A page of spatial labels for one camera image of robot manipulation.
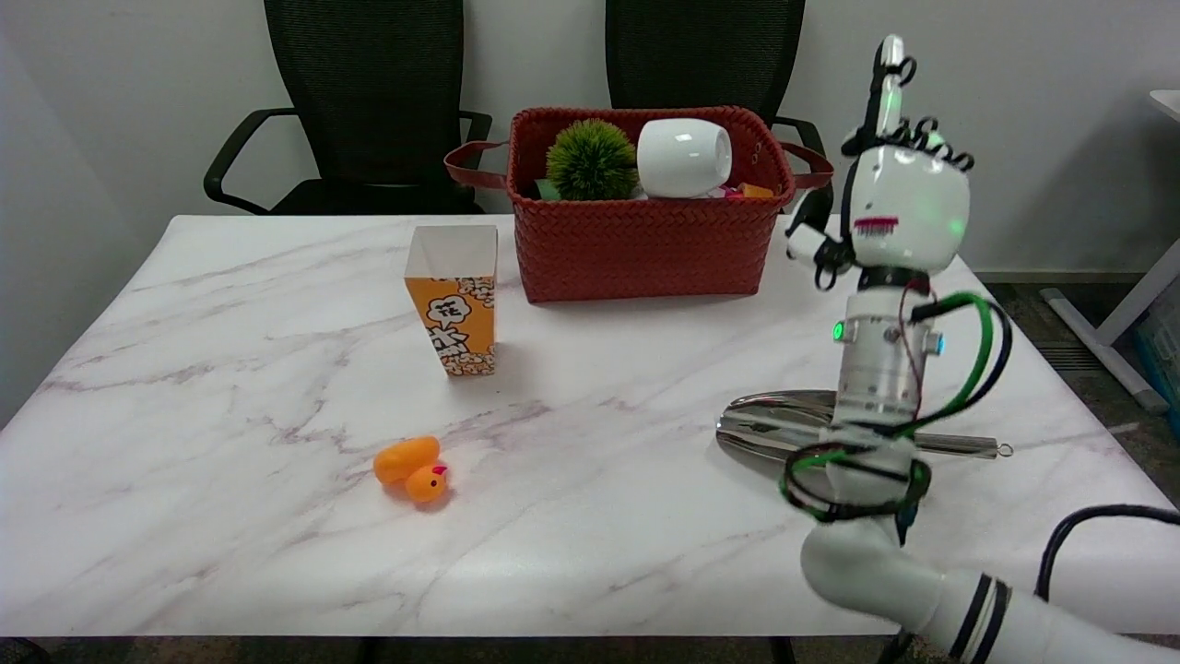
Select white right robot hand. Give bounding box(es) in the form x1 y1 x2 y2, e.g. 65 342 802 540
785 35 974 292

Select green potted plant white pot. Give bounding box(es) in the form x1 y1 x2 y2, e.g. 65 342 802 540
545 117 734 202

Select colourful items inside basket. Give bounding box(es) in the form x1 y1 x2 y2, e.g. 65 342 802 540
533 177 775 201

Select red woven basket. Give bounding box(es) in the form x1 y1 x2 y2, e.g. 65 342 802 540
443 106 835 304

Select steel ladle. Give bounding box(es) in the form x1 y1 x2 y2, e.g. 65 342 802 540
715 389 1014 482

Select black mesh office chair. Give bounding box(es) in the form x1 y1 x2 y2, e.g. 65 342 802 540
203 0 494 217
604 0 835 215

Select orange popcorn paper box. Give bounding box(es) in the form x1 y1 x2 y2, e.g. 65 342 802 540
404 224 500 377

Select orange rubber duck toy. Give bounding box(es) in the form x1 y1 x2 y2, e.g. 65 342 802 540
372 436 449 504

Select green and black cable bundle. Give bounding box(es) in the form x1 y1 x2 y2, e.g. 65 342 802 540
779 290 1014 525

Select white desk leg frame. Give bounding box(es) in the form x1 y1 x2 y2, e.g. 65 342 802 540
1040 89 1180 413

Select black thick cable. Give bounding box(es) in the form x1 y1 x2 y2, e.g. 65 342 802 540
1034 504 1180 602

